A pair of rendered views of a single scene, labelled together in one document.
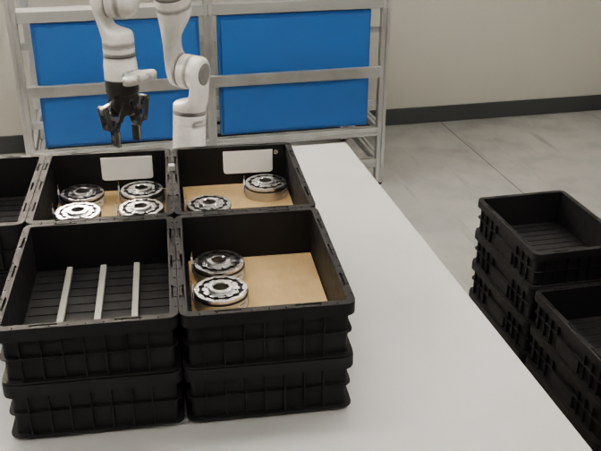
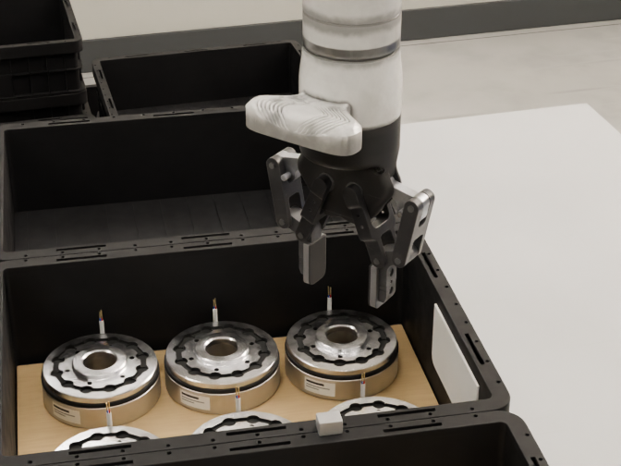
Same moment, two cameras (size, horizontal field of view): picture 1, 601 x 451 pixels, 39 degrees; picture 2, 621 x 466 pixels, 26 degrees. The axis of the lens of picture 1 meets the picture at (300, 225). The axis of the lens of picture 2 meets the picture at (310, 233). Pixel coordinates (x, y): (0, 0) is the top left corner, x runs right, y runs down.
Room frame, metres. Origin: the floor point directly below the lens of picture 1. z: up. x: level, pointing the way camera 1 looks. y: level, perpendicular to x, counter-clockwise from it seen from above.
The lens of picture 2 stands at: (1.78, -0.50, 1.54)
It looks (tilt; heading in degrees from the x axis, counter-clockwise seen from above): 29 degrees down; 88
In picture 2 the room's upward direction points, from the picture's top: straight up
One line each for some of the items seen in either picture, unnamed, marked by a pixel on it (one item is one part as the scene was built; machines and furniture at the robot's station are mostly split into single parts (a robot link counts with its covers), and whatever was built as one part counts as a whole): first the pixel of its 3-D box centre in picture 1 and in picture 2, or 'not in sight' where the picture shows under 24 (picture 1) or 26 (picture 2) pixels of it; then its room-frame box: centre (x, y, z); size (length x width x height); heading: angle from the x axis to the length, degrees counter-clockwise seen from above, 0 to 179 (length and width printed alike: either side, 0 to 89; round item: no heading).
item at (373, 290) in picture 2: (136, 132); (379, 282); (1.86, 0.38, 1.01); 0.02 x 0.01 x 0.04; 53
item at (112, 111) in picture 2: not in sight; (214, 187); (1.68, 1.79, 0.37); 0.40 x 0.30 x 0.45; 13
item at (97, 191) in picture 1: (81, 192); (341, 341); (1.84, 0.52, 0.86); 0.10 x 0.10 x 0.01
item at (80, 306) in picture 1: (97, 295); not in sight; (1.35, 0.38, 0.87); 0.40 x 0.30 x 0.11; 9
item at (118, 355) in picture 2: not in sight; (99, 362); (1.63, 0.49, 0.86); 0.05 x 0.05 x 0.01
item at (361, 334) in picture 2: (81, 191); (341, 337); (1.84, 0.52, 0.86); 0.05 x 0.05 x 0.01
